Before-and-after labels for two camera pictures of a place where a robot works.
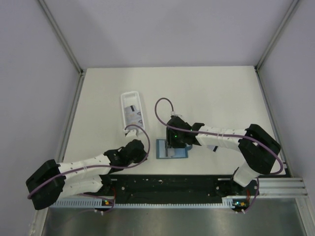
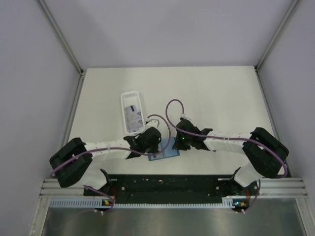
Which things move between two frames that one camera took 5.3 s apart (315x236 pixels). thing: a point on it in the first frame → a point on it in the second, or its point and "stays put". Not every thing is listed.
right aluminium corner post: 259,62 stays put
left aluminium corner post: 65,44 stays put
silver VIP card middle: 133,114 stays put
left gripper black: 142,156 → 154,149
